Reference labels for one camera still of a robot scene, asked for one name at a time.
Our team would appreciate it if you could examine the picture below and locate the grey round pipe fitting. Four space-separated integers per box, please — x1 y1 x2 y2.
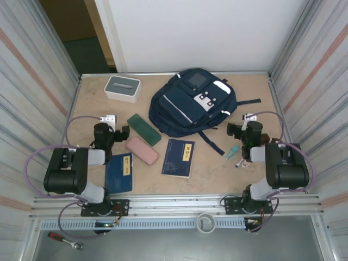
196 213 216 234

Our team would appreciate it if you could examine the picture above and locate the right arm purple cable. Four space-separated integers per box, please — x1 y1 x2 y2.
248 110 318 234

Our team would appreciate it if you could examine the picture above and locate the green pencil case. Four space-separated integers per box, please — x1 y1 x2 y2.
127 113 161 147

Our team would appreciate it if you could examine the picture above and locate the blue book large yellow label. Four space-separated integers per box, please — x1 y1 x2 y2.
161 138 196 179

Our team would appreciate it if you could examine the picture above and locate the blue book small yellow label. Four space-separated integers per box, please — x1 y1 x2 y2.
104 152 134 195

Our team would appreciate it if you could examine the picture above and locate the brown wooden door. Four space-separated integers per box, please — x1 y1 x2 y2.
39 0 97 43

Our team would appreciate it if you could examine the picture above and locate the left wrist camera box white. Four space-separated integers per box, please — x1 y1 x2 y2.
100 114 118 126

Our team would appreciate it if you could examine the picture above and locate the blue slotted cable duct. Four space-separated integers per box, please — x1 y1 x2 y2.
39 219 247 231

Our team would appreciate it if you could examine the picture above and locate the red handled ratchet wrench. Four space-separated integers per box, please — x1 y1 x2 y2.
47 231 84 251

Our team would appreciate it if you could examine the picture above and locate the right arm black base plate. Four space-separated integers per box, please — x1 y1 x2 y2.
224 196 274 215

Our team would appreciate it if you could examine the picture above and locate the white grey tissue box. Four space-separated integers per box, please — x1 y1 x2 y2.
104 75 141 104

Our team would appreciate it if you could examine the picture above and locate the wide aluminium mounting rail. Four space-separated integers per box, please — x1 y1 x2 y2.
29 193 326 220

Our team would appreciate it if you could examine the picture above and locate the navy blue backpack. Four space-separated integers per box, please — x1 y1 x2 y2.
148 67 262 156

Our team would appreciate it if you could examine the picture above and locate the pink pencil case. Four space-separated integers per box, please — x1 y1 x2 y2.
126 136 160 166

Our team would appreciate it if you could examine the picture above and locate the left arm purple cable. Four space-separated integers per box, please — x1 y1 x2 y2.
25 115 109 240

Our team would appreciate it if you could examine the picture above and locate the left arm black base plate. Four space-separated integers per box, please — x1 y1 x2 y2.
80 198 130 218

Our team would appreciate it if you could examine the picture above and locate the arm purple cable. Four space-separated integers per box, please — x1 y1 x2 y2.
25 115 109 240
248 110 318 234

